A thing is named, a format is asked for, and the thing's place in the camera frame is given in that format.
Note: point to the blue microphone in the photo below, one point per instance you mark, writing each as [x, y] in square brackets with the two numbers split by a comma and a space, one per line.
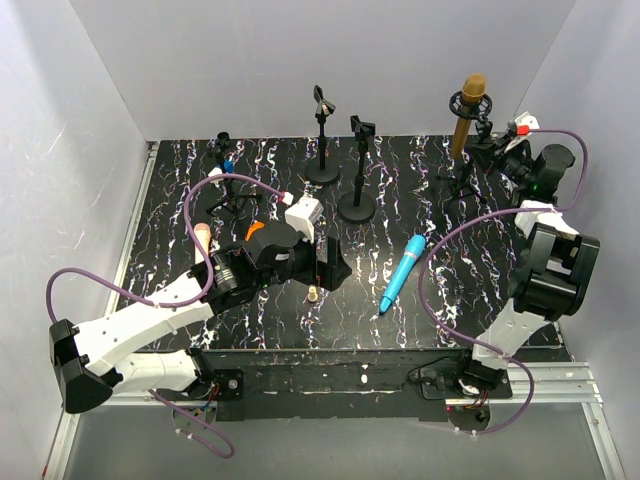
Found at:
[414, 249]

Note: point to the left tripod clip stand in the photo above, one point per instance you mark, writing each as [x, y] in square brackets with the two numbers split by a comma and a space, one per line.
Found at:
[231, 201]

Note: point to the small beige adapter piece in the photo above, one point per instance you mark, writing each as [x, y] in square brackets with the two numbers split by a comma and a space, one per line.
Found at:
[312, 295]

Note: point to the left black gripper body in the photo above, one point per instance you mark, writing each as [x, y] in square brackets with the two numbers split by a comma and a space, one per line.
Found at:
[322, 259]

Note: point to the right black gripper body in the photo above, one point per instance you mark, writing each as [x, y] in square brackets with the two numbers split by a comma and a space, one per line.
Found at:
[495, 150]

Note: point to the pink microphone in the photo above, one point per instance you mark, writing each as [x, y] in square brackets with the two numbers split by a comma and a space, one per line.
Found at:
[202, 232]

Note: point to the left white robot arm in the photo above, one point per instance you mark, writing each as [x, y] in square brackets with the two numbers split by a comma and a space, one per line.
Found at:
[97, 359]

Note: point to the orange microphone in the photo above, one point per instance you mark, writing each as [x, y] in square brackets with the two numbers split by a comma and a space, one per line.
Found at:
[254, 227]

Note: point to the gold microphone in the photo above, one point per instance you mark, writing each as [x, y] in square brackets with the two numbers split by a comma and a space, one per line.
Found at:
[471, 95]

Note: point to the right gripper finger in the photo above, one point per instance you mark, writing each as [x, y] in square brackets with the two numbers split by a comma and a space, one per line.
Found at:
[487, 160]
[482, 148]

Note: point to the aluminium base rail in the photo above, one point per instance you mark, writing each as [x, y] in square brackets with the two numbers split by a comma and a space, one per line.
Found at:
[321, 383]

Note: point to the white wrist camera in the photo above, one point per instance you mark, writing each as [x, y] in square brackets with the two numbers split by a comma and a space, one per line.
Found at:
[303, 215]
[520, 128]

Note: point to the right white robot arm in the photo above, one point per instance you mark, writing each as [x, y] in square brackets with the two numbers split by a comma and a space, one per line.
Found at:
[552, 272]

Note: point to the black marbled table mat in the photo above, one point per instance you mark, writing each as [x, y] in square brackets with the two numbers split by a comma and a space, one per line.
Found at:
[459, 282]

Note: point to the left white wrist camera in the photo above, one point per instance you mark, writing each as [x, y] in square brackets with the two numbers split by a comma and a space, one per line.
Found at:
[303, 215]

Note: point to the round-base mic stand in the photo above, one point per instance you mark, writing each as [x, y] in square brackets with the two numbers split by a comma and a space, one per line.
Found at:
[320, 173]
[358, 207]

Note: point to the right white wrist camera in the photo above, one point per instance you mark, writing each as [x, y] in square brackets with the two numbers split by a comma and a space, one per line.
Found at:
[520, 128]

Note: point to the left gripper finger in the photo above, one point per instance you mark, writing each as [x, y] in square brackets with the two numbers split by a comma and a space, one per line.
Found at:
[331, 280]
[335, 263]

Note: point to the tripod shock-mount mic stand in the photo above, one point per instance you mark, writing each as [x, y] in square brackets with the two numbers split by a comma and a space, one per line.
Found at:
[460, 187]

